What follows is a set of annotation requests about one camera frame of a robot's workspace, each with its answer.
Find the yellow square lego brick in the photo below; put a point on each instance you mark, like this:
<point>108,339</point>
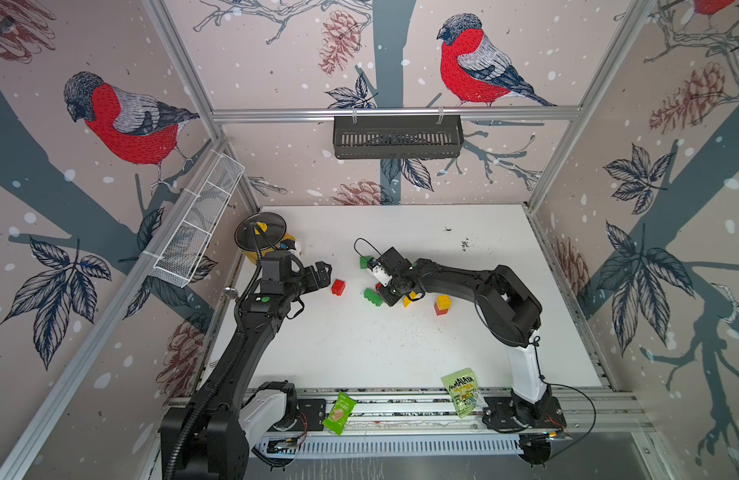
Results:
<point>444,301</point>

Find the large green snack bag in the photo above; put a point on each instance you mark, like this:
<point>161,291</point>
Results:
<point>463,389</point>

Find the yellow curved lego lower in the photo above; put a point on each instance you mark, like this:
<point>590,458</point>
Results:
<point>407,301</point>

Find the black hanging wire basket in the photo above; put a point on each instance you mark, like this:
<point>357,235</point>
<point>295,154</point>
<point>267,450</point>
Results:
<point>397,137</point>

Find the white wire mesh basket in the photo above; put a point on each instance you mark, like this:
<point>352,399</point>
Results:
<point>177,264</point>

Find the yellow pot with black lid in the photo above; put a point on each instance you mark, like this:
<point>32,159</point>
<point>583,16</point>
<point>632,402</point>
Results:
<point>262,233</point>

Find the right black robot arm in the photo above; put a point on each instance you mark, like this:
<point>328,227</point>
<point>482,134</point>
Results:
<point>511,314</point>

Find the green long lego brick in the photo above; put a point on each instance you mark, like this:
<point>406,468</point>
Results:
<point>373,297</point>

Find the small green snack packet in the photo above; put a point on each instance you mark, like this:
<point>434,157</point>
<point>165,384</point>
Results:
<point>341,410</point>

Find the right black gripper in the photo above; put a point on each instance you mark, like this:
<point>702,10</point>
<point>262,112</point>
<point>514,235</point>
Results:
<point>388,297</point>

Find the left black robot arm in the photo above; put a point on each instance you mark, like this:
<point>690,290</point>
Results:
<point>212,437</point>

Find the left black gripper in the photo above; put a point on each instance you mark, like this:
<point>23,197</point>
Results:
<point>323,276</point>

